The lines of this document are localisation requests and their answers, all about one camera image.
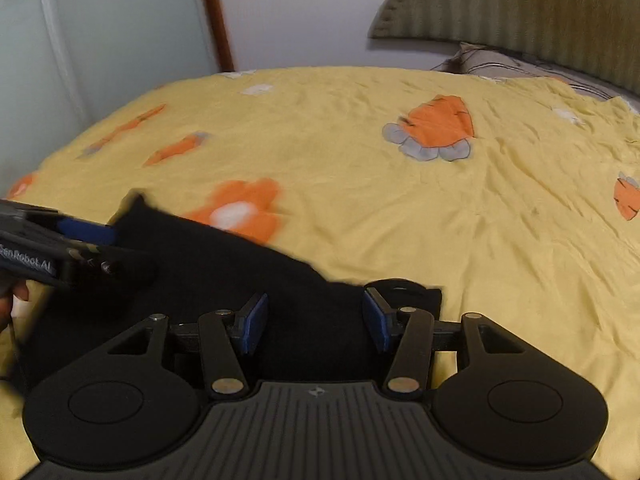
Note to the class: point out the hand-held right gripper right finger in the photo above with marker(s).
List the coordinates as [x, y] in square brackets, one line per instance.
[376, 320]

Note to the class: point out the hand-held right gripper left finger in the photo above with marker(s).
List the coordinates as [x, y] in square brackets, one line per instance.
[254, 325]

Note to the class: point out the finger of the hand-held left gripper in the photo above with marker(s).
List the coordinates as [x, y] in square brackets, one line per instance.
[125, 265]
[87, 232]

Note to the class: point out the black pants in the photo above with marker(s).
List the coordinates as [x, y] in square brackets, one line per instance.
[210, 275]

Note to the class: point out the person's left hand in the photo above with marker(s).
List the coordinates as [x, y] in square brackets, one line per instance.
[12, 305]

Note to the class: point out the yellow floral bedsheet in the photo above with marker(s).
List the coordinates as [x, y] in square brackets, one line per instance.
[400, 210]

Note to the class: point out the white floral wardrobe door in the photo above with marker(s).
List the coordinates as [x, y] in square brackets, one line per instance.
[100, 60]

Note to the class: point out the brown wooden wardrobe trim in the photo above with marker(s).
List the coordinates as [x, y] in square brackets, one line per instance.
[215, 15]

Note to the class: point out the grey patterned pillow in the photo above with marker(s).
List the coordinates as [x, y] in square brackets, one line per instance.
[500, 65]

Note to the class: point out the olive padded headboard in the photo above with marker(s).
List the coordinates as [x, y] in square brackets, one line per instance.
[525, 5]

